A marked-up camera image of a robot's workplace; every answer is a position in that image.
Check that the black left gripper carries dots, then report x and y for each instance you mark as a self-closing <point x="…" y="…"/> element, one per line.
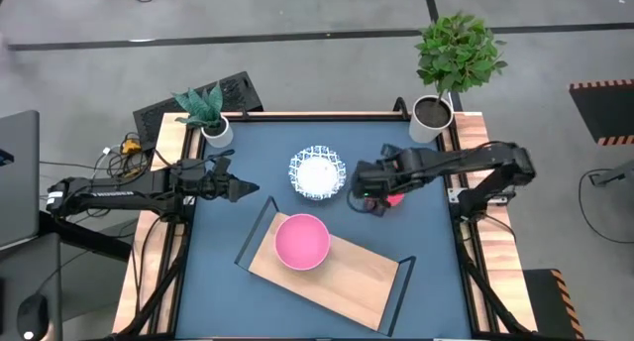
<point x="198" y="187"/>

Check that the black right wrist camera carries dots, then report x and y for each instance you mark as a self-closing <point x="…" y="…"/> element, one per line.
<point x="390" y="153"/>

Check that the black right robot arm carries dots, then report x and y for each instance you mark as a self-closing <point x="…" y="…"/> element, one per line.
<point x="470" y="160"/>

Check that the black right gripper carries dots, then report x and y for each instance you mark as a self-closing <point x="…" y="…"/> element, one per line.
<point x="374" y="180"/>

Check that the leafy green tree plant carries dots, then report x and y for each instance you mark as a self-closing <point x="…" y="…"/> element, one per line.
<point x="458" y="53"/>

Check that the small white plant pot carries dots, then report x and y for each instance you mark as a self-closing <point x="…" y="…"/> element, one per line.
<point x="220" y="137"/>

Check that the black table clamp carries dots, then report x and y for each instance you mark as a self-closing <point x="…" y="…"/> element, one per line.
<point x="401" y="108"/>

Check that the snake plant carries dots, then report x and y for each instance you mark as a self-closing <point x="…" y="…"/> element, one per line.
<point x="200" y="108"/>

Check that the grey laptop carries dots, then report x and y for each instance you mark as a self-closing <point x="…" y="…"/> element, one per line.
<point x="20" y="182"/>

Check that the wooden shelf with black frame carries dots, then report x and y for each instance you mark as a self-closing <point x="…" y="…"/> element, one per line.
<point x="347" y="281"/>

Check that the orange bowl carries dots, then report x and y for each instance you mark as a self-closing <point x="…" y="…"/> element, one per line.
<point x="397" y="200"/>

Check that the black computer mouse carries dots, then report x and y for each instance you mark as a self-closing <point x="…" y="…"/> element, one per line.
<point x="32" y="316"/>

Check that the pink bowl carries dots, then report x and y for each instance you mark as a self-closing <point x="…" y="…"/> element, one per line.
<point x="302" y="242"/>

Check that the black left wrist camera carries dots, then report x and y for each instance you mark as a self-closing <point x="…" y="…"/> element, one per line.
<point x="220" y="166"/>

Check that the white bowl with blue pattern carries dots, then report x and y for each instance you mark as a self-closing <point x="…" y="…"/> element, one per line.
<point x="317" y="175"/>

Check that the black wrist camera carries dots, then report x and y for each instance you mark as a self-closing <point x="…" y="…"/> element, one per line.
<point x="390" y="153"/>
<point x="220" y="166"/>

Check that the yellow power plug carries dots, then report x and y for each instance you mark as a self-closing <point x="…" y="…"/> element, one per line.
<point x="131" y="147"/>

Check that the black orange striped mat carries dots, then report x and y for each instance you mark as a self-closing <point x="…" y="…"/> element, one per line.
<point x="604" y="110"/>
<point x="550" y="301"/>

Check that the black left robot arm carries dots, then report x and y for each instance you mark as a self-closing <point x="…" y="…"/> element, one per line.
<point x="109" y="192"/>

